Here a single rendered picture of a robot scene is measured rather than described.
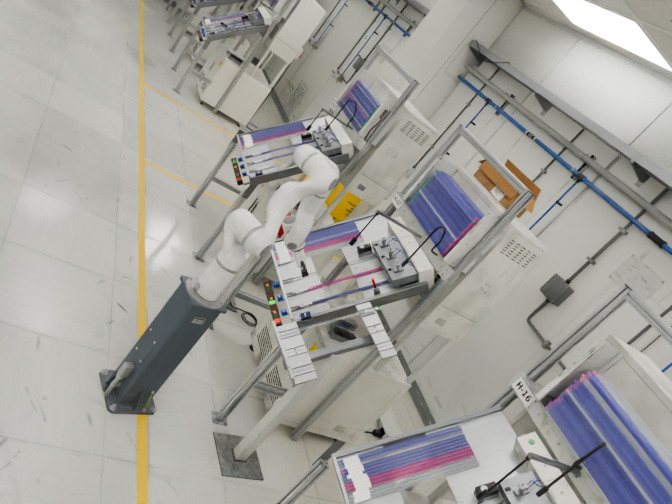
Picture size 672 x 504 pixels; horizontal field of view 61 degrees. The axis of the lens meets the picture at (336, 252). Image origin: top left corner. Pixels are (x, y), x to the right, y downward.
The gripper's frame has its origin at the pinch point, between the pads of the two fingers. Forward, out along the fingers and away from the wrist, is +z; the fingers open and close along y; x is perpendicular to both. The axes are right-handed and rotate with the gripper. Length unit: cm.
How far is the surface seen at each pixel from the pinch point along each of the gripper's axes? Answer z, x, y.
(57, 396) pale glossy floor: -1, -120, 34
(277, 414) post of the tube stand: 43, -33, 48
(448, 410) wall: 193, 79, -20
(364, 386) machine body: 79, 15, 21
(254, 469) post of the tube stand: 75, -53, 51
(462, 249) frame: -1, 76, 22
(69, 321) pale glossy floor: 0, -120, -14
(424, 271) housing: 9, 57, 19
